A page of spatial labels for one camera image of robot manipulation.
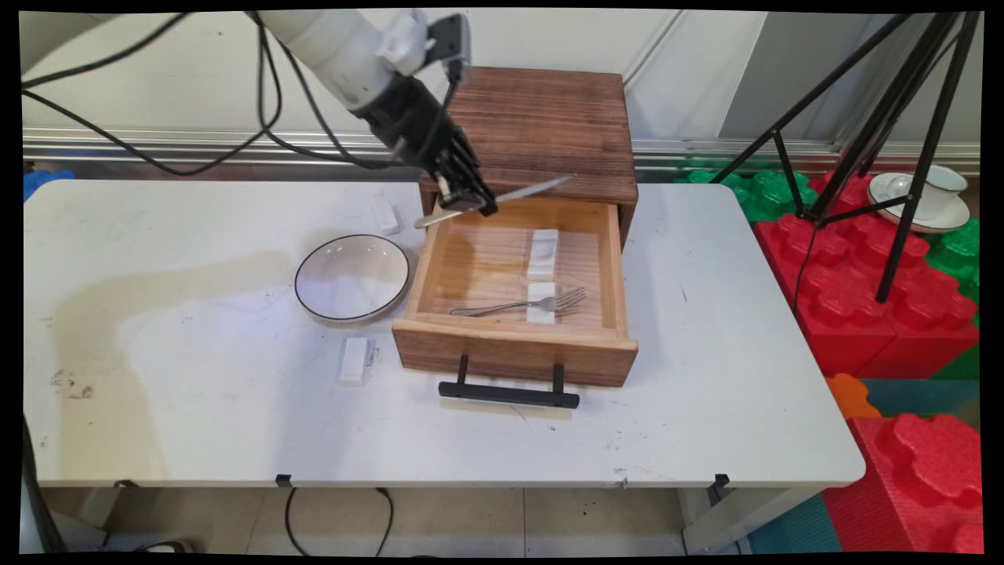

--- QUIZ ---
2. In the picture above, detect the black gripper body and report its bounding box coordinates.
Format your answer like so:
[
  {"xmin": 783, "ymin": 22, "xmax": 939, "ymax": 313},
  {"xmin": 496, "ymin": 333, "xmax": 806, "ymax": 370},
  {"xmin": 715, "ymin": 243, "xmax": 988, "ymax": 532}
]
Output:
[{"xmin": 351, "ymin": 75, "xmax": 481, "ymax": 187}]

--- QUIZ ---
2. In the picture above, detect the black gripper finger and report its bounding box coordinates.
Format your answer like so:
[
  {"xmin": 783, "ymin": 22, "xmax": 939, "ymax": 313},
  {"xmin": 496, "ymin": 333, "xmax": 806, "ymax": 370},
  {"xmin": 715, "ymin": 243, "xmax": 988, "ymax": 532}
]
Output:
[
  {"xmin": 461, "ymin": 155, "xmax": 500, "ymax": 218},
  {"xmin": 434, "ymin": 169, "xmax": 471, "ymax": 210}
]

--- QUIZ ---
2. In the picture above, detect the silver table knife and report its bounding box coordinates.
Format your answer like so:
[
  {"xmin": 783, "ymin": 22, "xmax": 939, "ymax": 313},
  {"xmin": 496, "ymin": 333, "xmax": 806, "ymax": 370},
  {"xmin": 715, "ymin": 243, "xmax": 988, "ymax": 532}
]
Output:
[{"xmin": 413, "ymin": 174, "xmax": 576, "ymax": 230}]

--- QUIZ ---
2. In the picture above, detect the dark brown wooden cabinet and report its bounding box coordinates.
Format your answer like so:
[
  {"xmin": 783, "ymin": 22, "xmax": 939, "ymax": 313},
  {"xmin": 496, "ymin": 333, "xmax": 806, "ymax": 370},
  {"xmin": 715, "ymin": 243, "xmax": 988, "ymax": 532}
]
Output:
[{"xmin": 420, "ymin": 65, "xmax": 640, "ymax": 248}]

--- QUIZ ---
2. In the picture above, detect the white plate black rim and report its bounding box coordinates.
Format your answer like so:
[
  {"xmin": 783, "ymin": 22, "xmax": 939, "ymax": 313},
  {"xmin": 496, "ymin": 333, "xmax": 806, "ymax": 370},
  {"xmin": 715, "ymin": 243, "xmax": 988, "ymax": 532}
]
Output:
[{"xmin": 294, "ymin": 234, "xmax": 411, "ymax": 323}]

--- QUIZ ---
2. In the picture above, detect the silver metal fork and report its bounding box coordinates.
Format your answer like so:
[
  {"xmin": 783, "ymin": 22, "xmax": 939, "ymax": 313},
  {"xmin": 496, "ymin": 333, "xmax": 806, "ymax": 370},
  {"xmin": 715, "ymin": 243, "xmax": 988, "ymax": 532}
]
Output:
[{"xmin": 449, "ymin": 287, "xmax": 587, "ymax": 318}]

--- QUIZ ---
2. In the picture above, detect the light wooden drawer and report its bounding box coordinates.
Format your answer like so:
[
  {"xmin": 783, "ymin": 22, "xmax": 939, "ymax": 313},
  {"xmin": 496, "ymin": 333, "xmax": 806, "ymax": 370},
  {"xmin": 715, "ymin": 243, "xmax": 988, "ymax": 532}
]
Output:
[{"xmin": 392, "ymin": 191, "xmax": 640, "ymax": 389}]

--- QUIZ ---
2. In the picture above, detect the green foam block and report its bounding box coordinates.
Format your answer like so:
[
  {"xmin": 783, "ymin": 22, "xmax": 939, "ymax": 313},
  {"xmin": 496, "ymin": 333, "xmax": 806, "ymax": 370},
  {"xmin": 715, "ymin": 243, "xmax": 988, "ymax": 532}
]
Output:
[
  {"xmin": 675, "ymin": 169, "xmax": 820, "ymax": 223},
  {"xmin": 926, "ymin": 218, "xmax": 981, "ymax": 326}
]

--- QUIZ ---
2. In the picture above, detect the blue foam piece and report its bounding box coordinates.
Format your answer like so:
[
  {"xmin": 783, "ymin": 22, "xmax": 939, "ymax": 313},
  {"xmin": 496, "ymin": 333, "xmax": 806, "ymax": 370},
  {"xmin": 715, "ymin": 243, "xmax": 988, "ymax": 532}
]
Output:
[{"xmin": 24, "ymin": 169, "xmax": 76, "ymax": 202}]

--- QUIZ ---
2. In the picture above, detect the large red foam block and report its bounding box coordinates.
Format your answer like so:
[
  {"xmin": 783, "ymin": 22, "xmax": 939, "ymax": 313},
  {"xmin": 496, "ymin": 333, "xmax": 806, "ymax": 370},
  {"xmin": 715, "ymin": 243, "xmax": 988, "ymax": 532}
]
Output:
[{"xmin": 753, "ymin": 169, "xmax": 981, "ymax": 380}]

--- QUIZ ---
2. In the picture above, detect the white table leg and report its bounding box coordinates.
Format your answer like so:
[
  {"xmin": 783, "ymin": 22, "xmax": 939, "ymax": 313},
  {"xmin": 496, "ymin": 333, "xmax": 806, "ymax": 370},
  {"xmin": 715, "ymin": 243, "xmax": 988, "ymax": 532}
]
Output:
[{"xmin": 678, "ymin": 487, "xmax": 817, "ymax": 555}]

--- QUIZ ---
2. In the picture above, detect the orange foam piece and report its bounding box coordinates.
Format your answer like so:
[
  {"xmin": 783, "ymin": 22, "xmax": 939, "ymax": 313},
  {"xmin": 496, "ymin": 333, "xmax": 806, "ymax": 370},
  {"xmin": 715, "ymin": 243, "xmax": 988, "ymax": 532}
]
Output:
[{"xmin": 825, "ymin": 373, "xmax": 883, "ymax": 421}]

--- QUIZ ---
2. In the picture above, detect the black tripod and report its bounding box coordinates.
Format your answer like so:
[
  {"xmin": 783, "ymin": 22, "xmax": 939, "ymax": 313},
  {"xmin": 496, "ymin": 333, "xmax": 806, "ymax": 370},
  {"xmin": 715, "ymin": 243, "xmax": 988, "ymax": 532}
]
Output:
[{"xmin": 710, "ymin": 12, "xmax": 985, "ymax": 305}]

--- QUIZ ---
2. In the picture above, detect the white cup and saucer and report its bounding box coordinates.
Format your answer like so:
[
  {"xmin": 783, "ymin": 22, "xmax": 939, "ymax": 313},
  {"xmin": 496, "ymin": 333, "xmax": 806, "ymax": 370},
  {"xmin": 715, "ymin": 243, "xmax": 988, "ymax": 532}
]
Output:
[{"xmin": 867, "ymin": 171, "xmax": 973, "ymax": 235}]

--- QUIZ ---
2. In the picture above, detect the white teacup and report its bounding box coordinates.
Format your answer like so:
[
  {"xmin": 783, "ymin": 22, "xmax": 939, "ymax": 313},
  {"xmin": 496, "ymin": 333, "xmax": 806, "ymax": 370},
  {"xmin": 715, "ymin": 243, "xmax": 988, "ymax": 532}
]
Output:
[{"xmin": 886, "ymin": 165, "xmax": 970, "ymax": 213}]

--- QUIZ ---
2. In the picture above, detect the black stand leg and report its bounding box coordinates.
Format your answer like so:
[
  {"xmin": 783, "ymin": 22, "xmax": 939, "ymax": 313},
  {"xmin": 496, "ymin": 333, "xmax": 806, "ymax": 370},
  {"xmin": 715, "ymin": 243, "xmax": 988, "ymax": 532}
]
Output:
[{"xmin": 22, "ymin": 416, "xmax": 68, "ymax": 555}]

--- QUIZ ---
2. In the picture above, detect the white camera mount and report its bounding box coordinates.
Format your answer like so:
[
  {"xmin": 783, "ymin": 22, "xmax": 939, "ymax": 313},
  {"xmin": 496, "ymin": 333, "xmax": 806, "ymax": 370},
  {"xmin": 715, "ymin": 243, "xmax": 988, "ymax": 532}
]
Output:
[{"xmin": 376, "ymin": 9, "xmax": 432, "ymax": 76}]

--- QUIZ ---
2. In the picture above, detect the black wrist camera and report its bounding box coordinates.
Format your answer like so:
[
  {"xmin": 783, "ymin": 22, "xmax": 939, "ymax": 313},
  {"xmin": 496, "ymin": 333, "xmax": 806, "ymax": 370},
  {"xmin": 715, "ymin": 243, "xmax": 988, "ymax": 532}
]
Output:
[{"xmin": 427, "ymin": 14, "xmax": 471, "ymax": 84}]

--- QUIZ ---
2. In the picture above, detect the black drawer handle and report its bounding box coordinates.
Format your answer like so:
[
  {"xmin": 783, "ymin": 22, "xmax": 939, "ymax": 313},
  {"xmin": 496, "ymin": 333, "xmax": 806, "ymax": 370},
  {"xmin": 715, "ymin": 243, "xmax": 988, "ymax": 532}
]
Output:
[{"xmin": 438, "ymin": 355, "xmax": 581, "ymax": 410}]

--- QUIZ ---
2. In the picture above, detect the metal wall rail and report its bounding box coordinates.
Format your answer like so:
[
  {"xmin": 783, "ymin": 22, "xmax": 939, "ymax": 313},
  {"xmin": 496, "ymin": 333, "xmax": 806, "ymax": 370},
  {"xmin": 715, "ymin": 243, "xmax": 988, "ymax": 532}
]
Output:
[{"xmin": 24, "ymin": 128, "xmax": 981, "ymax": 180}]

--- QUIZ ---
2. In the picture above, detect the black floor cable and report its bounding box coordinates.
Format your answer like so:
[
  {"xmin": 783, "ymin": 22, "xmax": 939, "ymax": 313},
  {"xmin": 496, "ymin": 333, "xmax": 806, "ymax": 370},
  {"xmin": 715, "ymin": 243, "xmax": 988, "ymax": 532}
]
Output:
[{"xmin": 284, "ymin": 487, "xmax": 395, "ymax": 558}]

